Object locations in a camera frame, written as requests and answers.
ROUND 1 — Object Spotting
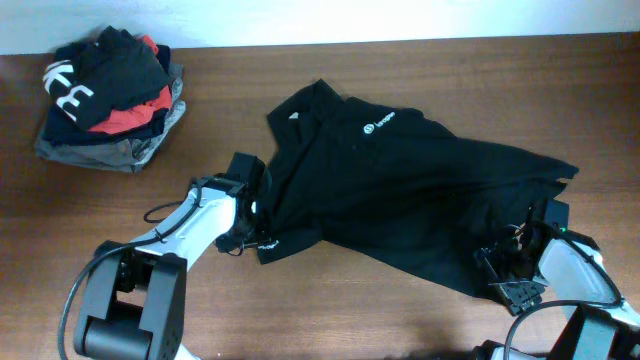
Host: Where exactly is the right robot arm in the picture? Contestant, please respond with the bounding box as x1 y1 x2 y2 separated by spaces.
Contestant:
469 200 639 360

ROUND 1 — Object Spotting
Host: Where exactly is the black polo shirt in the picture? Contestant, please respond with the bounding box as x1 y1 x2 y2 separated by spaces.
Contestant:
257 81 577 299

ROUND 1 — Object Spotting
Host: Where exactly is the red folded garment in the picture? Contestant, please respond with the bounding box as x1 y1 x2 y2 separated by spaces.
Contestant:
89 35 172 135

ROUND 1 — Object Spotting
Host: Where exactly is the navy folded garment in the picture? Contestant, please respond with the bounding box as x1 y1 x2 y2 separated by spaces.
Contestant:
44 43 170 145

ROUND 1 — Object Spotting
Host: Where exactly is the grey folded garment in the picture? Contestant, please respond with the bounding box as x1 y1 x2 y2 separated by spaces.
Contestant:
34 63 186 173

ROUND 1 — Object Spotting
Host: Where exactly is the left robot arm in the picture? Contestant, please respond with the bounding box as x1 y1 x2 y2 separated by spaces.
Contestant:
72 152 271 360

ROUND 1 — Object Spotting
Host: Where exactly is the black shirt with white letters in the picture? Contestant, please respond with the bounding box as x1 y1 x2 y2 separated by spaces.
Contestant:
42 26 169 131

